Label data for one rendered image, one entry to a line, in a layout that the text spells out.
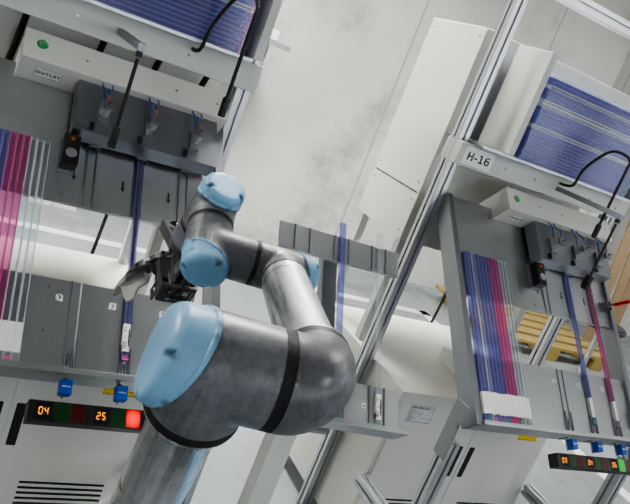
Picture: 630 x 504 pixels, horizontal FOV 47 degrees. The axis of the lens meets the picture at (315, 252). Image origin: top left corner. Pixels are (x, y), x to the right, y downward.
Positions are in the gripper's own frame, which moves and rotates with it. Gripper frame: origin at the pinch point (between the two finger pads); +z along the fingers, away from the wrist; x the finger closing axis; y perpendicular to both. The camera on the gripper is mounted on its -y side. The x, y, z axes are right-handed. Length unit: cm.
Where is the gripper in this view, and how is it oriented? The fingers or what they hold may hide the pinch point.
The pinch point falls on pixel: (150, 299)
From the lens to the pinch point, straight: 145.2
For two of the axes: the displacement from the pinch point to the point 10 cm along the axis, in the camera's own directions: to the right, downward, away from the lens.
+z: -4.9, 6.2, 6.1
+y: 1.7, 7.6, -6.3
